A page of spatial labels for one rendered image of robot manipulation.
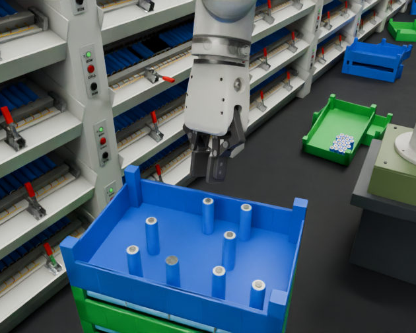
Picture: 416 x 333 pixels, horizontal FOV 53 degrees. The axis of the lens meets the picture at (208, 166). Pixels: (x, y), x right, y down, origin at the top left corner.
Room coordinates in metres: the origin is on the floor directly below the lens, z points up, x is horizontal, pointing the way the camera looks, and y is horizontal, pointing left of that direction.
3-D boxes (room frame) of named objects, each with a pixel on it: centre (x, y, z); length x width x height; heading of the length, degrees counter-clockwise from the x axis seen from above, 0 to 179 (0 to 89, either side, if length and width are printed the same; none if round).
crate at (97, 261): (0.44, 0.02, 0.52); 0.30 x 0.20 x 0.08; 72
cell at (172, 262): (0.38, 0.05, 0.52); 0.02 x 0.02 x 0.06
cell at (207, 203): (0.50, 0.00, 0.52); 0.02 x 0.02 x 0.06
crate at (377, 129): (1.70, -0.66, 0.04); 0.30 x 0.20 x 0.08; 55
